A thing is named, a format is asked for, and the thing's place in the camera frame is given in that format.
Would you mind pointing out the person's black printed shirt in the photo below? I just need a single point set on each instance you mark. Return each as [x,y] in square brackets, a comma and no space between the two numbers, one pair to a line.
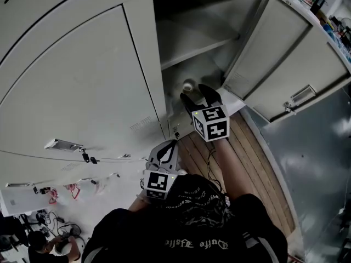
[186,234]

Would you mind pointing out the person's left forearm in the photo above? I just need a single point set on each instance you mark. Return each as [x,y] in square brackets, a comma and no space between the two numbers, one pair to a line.
[138,206]

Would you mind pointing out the person's white shoe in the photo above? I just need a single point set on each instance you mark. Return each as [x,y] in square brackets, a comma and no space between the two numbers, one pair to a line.
[182,172]

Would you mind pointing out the wooden plank platform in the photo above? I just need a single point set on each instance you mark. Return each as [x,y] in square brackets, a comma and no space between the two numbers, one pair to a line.
[246,174]

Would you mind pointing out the white round device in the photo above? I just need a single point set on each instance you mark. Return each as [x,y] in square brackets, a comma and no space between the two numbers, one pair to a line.
[65,245]

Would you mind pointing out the grey metal locker cabinet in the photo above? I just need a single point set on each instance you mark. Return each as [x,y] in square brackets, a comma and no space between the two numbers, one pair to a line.
[82,78]

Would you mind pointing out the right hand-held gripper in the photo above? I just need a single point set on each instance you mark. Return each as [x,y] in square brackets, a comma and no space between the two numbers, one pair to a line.
[214,125]

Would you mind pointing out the blue wrapped bundle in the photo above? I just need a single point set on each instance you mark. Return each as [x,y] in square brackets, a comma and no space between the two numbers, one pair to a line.
[340,45]

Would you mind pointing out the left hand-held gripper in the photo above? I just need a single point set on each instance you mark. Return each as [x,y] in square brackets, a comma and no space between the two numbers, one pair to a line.
[157,182]

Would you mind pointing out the locker door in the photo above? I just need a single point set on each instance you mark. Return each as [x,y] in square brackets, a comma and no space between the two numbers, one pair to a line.
[288,64]

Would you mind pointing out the person's right forearm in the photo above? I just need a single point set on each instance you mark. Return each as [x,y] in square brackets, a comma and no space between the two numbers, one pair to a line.
[227,168]

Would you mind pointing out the black car key fob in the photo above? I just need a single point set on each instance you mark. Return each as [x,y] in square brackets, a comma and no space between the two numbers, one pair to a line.
[87,157]

